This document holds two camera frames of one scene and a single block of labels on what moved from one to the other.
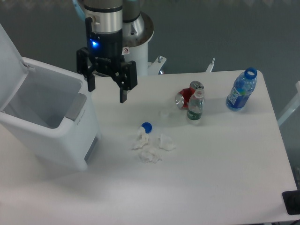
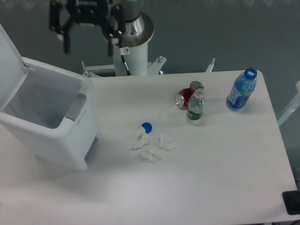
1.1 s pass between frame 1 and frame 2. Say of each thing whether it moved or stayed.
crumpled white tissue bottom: stayed
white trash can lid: stayed
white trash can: stayed
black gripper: moved
